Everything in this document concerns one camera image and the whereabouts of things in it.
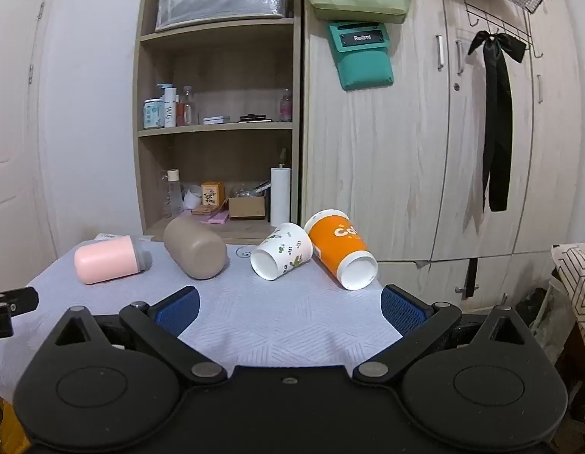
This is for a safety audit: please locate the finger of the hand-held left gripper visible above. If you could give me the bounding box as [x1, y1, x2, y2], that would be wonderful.
[0, 288, 39, 340]

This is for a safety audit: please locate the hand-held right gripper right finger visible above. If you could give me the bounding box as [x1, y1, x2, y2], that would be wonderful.
[352, 285, 541, 385]

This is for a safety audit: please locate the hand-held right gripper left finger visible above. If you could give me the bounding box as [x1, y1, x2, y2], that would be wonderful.
[42, 286, 228, 385]

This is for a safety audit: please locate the taupe cup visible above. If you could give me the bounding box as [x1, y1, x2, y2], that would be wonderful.
[163, 216, 228, 280]

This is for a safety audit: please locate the pink cup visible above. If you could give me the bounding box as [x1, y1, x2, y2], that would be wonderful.
[74, 235, 152, 285]

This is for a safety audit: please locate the orange paper cup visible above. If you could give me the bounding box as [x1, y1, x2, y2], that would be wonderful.
[303, 209, 379, 291]

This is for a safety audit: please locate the white leaf print paper cup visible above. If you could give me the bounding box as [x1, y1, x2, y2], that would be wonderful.
[250, 222, 313, 281]

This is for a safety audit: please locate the clear bottle with beige cap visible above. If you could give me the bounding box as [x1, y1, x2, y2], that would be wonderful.
[163, 169, 184, 219]

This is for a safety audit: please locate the yellow small box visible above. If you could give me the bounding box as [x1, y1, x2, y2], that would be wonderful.
[201, 182, 226, 207]

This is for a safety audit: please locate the cardboard box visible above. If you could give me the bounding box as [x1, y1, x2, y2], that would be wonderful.
[229, 195, 266, 219]

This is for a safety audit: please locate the white paper towel roll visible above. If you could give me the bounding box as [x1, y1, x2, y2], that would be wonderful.
[270, 148, 292, 227]

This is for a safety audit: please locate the light wooden wardrobe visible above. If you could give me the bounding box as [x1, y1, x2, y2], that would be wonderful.
[299, 0, 582, 304]

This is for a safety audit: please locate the white door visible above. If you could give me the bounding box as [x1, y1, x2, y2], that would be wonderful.
[0, 0, 58, 294]

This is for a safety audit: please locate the patterned cushion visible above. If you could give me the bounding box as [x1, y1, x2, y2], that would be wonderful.
[551, 243, 585, 325]

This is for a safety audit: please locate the teal label jar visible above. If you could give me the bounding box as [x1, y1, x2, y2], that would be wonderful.
[142, 99, 165, 130]

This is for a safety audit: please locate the white pump bottle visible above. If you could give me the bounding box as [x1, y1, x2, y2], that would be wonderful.
[156, 84, 177, 128]

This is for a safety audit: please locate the clear bottle with white cap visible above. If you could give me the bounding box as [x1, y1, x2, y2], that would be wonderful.
[181, 86, 197, 126]

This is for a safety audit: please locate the black ribbon bow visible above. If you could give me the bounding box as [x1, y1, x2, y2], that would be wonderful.
[467, 31, 528, 213]

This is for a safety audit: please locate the wooden shelf unit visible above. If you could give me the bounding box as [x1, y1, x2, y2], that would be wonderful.
[132, 0, 303, 245]

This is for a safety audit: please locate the teal pouch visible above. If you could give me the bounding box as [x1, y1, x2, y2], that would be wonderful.
[327, 20, 396, 91]

